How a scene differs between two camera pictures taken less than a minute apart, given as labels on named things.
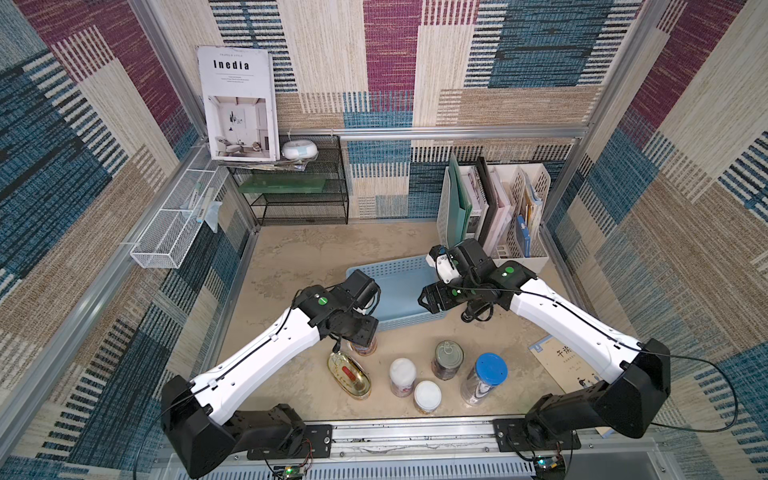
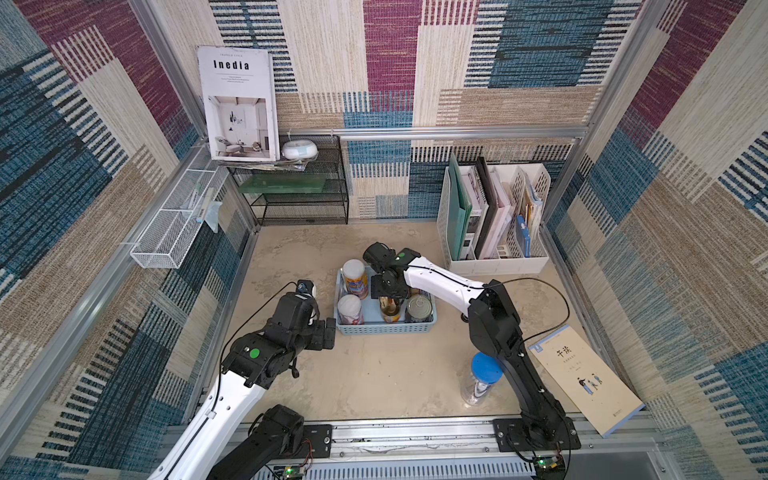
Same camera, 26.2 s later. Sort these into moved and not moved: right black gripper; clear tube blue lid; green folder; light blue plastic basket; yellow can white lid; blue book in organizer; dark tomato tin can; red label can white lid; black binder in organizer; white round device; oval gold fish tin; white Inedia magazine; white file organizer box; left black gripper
Moved: light blue plastic basket; left black gripper; red label can white lid; oval gold fish tin; right black gripper; yellow can white lid; dark tomato tin can
Not moved: clear tube blue lid; white Inedia magazine; blue book in organizer; white round device; green folder; black binder in organizer; white file organizer box
